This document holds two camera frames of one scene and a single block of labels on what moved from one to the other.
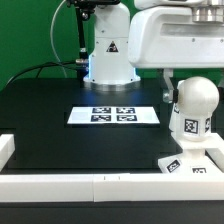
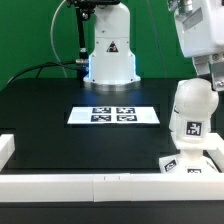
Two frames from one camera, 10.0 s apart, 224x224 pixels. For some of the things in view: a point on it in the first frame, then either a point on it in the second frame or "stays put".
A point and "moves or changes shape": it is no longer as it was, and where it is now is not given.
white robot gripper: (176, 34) -> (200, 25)
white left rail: (7, 149) stays put
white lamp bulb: (197, 98) moves or changes shape
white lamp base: (193, 159) moves or changes shape
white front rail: (124, 187) stays put
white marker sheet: (114, 115) stays put
